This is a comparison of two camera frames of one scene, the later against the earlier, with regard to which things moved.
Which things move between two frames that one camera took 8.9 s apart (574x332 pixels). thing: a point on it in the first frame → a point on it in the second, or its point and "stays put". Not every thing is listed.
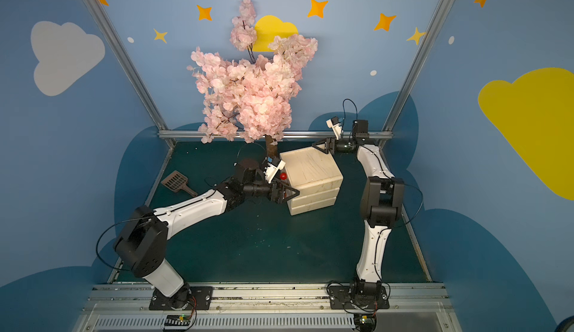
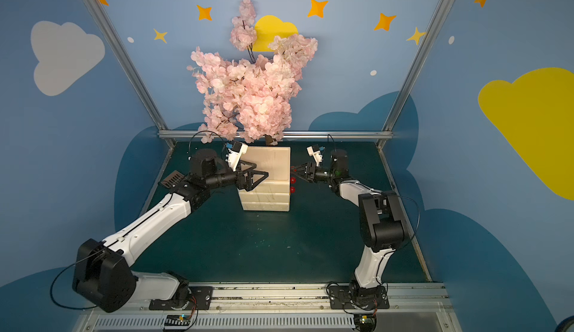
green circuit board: x=181 y=320 stays put
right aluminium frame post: x=446 y=1 stays put
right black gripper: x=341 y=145 → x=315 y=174
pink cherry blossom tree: x=252 y=97 stays put
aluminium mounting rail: x=275 y=307 stays put
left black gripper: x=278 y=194 → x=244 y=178
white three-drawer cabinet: x=315 y=175 → x=272 y=193
